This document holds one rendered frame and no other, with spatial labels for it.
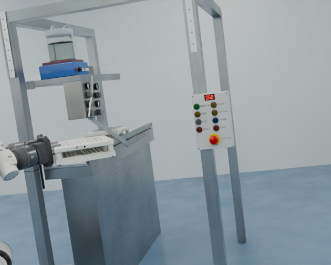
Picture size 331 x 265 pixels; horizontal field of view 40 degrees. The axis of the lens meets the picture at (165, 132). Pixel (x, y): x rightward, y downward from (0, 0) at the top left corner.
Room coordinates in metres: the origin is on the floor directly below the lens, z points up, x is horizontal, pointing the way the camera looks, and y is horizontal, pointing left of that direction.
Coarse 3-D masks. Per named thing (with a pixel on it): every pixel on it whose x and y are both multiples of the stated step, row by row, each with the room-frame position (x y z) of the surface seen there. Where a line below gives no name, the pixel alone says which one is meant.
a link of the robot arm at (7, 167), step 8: (0, 152) 1.67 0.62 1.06; (8, 152) 1.69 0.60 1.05; (16, 152) 1.71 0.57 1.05; (24, 152) 1.71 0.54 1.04; (0, 160) 1.66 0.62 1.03; (8, 160) 1.66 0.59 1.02; (16, 160) 1.68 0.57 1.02; (24, 160) 1.70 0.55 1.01; (0, 168) 1.65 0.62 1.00; (8, 168) 1.64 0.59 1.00; (16, 168) 1.66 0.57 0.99; (24, 168) 1.72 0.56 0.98; (8, 176) 1.65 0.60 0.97
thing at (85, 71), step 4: (80, 68) 2.46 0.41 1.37; (84, 68) 2.54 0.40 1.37; (88, 68) 2.60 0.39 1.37; (56, 72) 2.44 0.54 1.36; (60, 72) 2.43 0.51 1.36; (64, 72) 2.42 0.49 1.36; (68, 72) 2.42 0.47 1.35; (72, 72) 2.41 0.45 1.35; (76, 72) 2.44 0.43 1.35; (80, 72) 2.49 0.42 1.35; (84, 72) 2.54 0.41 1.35; (88, 72) 2.60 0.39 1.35; (40, 76) 2.46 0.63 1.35; (44, 76) 2.45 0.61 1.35; (48, 76) 2.45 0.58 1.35; (52, 76) 2.44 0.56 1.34; (56, 76) 2.44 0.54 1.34; (60, 76) 2.43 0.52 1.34; (64, 76) 2.43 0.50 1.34
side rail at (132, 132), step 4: (148, 124) 3.57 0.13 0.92; (140, 128) 3.36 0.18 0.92; (144, 128) 3.46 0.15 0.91; (128, 132) 3.08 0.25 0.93; (132, 132) 3.17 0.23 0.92; (136, 132) 3.25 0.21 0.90; (120, 136) 2.92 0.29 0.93; (124, 136) 2.99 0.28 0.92; (128, 136) 3.07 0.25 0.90; (116, 140) 2.84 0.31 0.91
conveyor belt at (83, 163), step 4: (136, 128) 3.69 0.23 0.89; (148, 128) 3.62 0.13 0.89; (124, 132) 3.47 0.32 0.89; (132, 136) 3.21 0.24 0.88; (68, 164) 2.42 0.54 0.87; (72, 164) 2.42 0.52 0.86; (76, 164) 2.41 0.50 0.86; (80, 164) 2.41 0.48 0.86; (84, 164) 2.40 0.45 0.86; (44, 168) 2.46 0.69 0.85; (48, 168) 2.46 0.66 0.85; (52, 168) 2.46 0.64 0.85; (56, 168) 2.46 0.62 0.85
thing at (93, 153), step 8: (64, 152) 1.99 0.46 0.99; (72, 152) 1.97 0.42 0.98; (80, 152) 1.93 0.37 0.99; (88, 152) 1.90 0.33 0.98; (96, 152) 1.87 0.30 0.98; (104, 152) 1.85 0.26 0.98; (112, 152) 1.86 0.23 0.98; (56, 160) 1.80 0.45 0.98; (64, 160) 1.81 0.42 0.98; (72, 160) 1.82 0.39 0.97; (80, 160) 1.82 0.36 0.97; (88, 160) 1.83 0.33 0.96
